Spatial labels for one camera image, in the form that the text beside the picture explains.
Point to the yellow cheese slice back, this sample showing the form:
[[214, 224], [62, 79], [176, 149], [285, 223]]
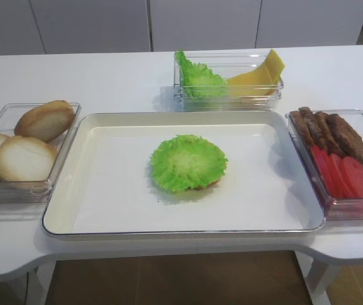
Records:
[[274, 65]]

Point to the brown meat patty middle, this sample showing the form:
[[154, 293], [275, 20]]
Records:
[[332, 145]]

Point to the clear meat tomato container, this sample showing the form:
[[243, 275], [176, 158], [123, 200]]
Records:
[[334, 208]]

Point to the tomato slice back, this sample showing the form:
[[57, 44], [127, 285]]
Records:
[[330, 171]]

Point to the yellow cheese slice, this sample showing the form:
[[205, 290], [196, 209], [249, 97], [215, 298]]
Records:
[[274, 65], [259, 82]]

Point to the bun half front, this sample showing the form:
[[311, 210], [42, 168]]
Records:
[[26, 159]]

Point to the tomato slice front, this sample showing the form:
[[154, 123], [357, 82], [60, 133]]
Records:
[[352, 171]]

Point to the clear bun container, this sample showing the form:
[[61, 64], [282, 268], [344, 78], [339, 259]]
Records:
[[33, 191]]

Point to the red tomato slice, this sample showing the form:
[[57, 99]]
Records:
[[321, 160]]

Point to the yellow cheese slice front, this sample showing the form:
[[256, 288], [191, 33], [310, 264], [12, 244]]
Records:
[[259, 82]]

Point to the brown meat patty far left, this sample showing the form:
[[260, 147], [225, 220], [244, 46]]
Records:
[[302, 128]]

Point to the bottom bun under lettuce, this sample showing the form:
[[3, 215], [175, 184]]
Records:
[[198, 188]]

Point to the white metal tray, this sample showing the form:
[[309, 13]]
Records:
[[106, 185]]

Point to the clear lettuce cheese container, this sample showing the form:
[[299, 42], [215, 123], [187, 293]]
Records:
[[227, 65]]

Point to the lettuce leaf on bun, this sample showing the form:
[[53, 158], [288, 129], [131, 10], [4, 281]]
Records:
[[187, 162]]

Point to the brown meat patty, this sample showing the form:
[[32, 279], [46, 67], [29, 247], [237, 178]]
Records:
[[302, 128], [314, 128], [332, 145], [348, 139]]

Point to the tomato slice middle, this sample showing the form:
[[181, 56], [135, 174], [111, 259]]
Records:
[[337, 161]]

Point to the bun half back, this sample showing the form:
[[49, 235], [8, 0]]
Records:
[[46, 122]]

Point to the lettuce leaf in container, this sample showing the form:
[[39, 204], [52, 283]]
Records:
[[198, 80]]

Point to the brown meat patty right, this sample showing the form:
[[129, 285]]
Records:
[[348, 139]]

